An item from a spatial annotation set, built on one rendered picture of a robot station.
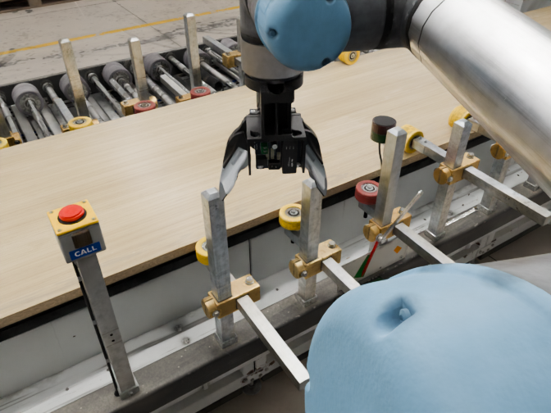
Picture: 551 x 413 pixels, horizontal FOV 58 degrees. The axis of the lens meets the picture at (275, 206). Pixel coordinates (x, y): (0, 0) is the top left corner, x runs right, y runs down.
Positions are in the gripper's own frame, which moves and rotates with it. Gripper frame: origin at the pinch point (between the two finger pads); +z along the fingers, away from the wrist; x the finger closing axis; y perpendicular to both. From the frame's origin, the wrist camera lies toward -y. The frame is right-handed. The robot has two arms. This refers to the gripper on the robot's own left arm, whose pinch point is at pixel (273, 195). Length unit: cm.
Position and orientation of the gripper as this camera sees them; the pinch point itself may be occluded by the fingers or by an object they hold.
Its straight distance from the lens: 73.4
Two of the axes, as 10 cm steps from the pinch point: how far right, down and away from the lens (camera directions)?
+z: 0.0, 7.9, 6.1
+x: 10.0, -0.5, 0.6
